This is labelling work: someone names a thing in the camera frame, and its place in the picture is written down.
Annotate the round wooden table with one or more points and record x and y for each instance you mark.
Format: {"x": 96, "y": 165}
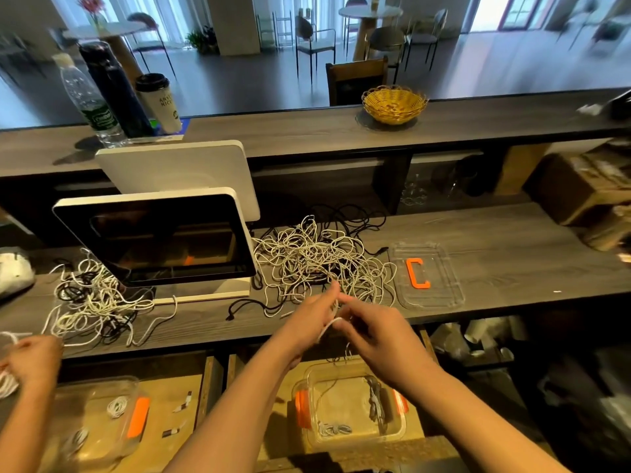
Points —
{"x": 104, "y": 32}
{"x": 370, "y": 12}

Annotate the black device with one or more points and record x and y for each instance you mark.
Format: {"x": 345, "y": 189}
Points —
{"x": 619, "y": 103}

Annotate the white paper coffee cup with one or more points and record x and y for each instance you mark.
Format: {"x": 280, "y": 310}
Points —
{"x": 160, "y": 105}

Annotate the person's left forearm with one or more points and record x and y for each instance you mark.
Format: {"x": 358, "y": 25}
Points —
{"x": 237, "y": 418}

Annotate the pink flower vase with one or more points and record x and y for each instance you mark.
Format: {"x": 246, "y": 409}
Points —
{"x": 92, "y": 7}

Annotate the blue white notebook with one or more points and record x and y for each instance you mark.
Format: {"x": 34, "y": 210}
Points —
{"x": 177, "y": 128}

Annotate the brown wooden chair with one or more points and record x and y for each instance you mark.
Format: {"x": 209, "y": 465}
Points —
{"x": 357, "y": 81}

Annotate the white customer display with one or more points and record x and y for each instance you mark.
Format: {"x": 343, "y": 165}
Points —
{"x": 182, "y": 177}

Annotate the person's right hand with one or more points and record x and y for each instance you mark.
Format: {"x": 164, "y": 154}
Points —
{"x": 384, "y": 345}

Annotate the pile of white containers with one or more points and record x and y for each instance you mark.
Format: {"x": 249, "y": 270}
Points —
{"x": 473, "y": 335}

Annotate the yellow woven basket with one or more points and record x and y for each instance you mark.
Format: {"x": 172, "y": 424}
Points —
{"x": 394, "y": 105}

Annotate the brown cardboard box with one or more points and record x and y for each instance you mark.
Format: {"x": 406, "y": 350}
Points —
{"x": 582, "y": 187}

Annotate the person's right forearm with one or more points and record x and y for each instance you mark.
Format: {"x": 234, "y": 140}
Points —
{"x": 473, "y": 428}

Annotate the black metal chair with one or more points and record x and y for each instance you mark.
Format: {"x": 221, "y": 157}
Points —
{"x": 313, "y": 34}
{"x": 384, "y": 42}
{"x": 148, "y": 24}

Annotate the wooden drawer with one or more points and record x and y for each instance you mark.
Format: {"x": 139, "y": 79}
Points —
{"x": 434, "y": 423}
{"x": 192, "y": 443}

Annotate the white touchscreen monitor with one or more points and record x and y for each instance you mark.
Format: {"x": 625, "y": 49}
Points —
{"x": 158, "y": 241}

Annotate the clear container drawer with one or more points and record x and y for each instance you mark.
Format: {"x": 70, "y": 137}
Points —
{"x": 94, "y": 433}
{"x": 345, "y": 391}

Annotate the another person's forearm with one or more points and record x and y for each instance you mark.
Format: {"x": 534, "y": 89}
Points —
{"x": 20, "y": 428}

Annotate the person's left hand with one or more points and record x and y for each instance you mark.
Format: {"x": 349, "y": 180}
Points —
{"x": 306, "y": 325}

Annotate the black thermos bottle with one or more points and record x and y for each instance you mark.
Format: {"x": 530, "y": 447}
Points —
{"x": 118, "y": 88}

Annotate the flat cardboard sheet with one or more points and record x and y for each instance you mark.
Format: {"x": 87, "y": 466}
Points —
{"x": 521, "y": 170}

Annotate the grey wooden bar counter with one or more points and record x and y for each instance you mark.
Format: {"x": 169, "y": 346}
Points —
{"x": 296, "y": 133}

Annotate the small white connector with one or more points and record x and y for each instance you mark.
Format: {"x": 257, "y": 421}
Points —
{"x": 185, "y": 401}
{"x": 170, "y": 431}

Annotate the clear plastic water bottle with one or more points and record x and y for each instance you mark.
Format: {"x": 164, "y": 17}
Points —
{"x": 94, "y": 113}

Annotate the green potted plant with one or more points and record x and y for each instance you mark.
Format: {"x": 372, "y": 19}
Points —
{"x": 201, "y": 40}

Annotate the white headset device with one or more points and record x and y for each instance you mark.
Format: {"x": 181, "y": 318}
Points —
{"x": 15, "y": 274}

